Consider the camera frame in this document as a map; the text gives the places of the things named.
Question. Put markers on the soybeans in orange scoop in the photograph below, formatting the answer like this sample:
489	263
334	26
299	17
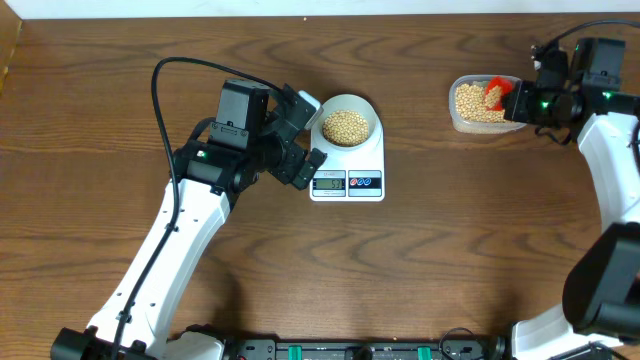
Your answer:
492	99

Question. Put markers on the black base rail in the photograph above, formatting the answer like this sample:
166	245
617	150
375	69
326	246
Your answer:
380	347

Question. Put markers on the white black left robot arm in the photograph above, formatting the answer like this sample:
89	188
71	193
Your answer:
205	183

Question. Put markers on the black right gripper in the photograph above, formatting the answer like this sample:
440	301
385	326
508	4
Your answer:
516	102

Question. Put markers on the white digital kitchen scale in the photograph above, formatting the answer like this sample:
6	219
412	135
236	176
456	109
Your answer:
351	176

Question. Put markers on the white round bowl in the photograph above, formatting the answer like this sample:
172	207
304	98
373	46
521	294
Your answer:
353	103

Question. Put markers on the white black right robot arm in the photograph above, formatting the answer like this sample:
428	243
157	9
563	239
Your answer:
599	309

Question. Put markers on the orange measuring scoop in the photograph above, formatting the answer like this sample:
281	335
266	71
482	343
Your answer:
506	85

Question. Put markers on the pile of soybeans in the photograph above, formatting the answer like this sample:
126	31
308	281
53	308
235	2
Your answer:
469	103

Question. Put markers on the soybeans in white bowl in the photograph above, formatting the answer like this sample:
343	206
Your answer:
345	128

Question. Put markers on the clear plastic container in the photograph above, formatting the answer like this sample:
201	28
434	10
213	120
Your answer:
464	126

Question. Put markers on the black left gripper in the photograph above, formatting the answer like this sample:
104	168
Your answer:
292	155

